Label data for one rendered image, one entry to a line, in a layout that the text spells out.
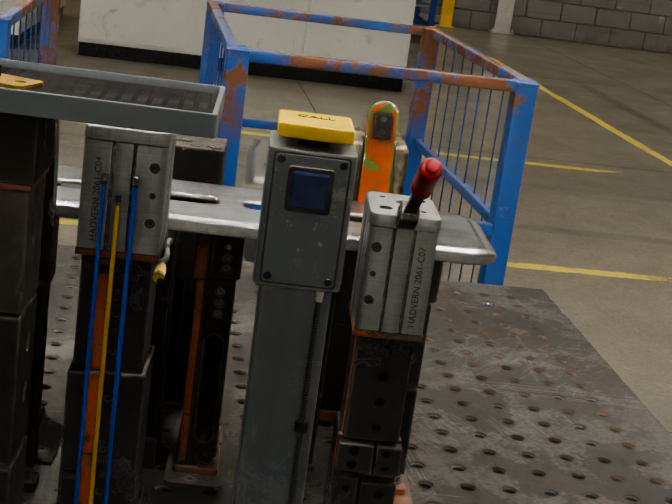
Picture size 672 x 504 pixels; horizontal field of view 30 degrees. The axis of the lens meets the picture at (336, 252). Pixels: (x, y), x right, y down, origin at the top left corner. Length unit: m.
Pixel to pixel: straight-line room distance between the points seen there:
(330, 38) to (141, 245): 8.17
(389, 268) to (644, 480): 0.56
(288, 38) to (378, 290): 8.12
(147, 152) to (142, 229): 0.07
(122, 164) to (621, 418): 0.89
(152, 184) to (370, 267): 0.21
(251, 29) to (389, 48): 1.03
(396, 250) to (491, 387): 0.66
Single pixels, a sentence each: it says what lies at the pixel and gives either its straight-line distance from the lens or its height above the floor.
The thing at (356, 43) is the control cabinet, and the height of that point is 0.32.
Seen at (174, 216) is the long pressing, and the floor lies 1.00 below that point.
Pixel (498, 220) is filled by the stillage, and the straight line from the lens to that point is 3.31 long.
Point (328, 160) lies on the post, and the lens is 0.97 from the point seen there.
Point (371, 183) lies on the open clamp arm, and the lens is 1.48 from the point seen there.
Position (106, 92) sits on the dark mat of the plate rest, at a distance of 1.01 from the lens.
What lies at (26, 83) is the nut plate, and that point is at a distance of 1.00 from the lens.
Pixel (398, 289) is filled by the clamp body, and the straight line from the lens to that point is 1.17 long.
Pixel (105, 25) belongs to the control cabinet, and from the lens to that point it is 9.22.
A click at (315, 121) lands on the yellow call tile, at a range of 0.99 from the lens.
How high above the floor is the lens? 1.33
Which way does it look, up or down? 16 degrees down
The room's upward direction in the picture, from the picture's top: 8 degrees clockwise
